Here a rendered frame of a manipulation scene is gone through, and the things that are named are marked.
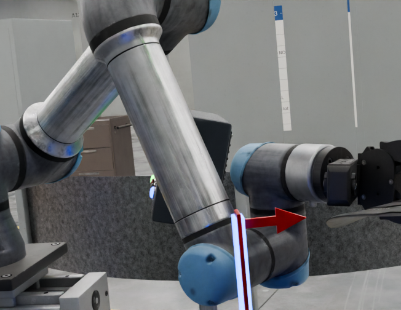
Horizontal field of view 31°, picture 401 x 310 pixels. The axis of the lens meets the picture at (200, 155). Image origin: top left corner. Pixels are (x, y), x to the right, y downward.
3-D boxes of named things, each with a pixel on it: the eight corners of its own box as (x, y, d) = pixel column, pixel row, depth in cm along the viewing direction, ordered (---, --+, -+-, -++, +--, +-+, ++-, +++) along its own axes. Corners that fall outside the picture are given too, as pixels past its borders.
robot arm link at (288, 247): (229, 294, 96) (222, 213, 95) (273, 270, 105) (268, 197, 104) (279, 301, 92) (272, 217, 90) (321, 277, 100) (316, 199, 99)
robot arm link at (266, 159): (267, 195, 105) (262, 138, 104) (326, 202, 97) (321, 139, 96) (228, 205, 100) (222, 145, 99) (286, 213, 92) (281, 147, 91)
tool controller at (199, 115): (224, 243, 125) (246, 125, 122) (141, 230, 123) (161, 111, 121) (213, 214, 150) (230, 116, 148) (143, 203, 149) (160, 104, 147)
